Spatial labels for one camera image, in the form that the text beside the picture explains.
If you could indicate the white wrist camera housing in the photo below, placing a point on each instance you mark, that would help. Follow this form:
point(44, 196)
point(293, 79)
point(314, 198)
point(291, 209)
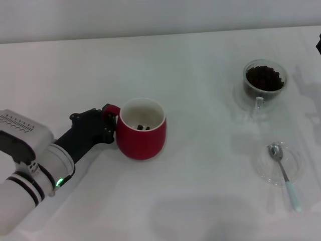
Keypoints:
point(22, 125)

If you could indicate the red ceramic mug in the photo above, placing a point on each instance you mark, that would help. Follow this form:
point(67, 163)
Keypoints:
point(140, 145)

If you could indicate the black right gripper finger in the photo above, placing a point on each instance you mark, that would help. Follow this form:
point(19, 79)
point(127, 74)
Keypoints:
point(319, 45)

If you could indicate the small clear glass saucer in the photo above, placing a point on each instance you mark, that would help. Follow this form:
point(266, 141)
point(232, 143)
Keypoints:
point(297, 162)

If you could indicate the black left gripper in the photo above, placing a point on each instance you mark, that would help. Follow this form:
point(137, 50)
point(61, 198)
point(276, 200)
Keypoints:
point(80, 135)

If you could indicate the pile of coffee beans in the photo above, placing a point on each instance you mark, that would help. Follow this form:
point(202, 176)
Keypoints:
point(264, 78)

